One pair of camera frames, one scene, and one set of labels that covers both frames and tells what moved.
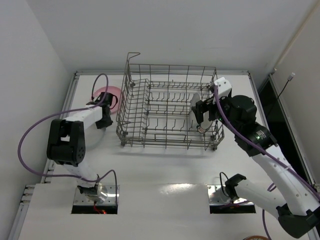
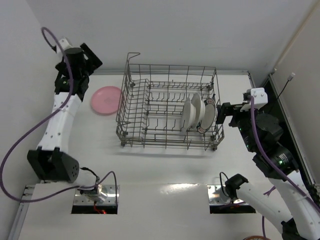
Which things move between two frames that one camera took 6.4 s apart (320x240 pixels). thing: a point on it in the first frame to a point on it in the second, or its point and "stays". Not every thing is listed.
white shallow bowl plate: [93, 136] to [188, 116]
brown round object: [256, 237] stays
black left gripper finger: [200, 107] to [225, 109]
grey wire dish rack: [155, 110] stays
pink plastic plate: [111, 89] stays
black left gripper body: [107, 99] to [92, 59]
